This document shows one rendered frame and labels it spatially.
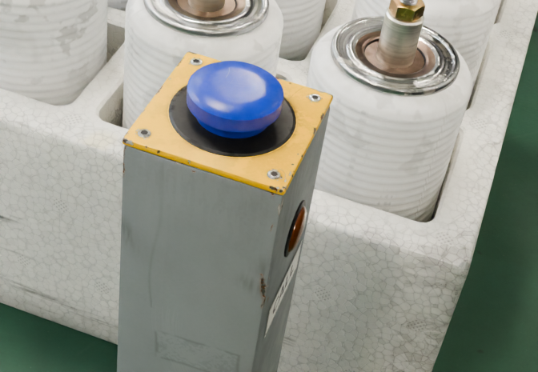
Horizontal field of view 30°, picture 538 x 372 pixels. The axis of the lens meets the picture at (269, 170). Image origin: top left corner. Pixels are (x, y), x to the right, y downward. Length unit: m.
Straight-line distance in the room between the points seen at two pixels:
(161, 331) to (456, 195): 0.22
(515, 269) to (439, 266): 0.28
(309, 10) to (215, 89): 0.30
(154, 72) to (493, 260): 0.37
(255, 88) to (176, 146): 0.04
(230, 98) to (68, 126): 0.23
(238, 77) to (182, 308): 0.11
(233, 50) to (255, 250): 0.19
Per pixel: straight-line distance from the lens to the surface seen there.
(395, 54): 0.58
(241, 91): 0.41
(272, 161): 0.40
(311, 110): 0.43
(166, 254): 0.44
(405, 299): 0.60
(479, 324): 0.80
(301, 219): 0.45
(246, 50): 0.59
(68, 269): 0.70
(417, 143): 0.57
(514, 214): 0.90
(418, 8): 0.57
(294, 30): 0.71
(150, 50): 0.59
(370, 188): 0.59
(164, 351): 0.49
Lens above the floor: 0.58
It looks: 41 degrees down
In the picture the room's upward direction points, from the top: 9 degrees clockwise
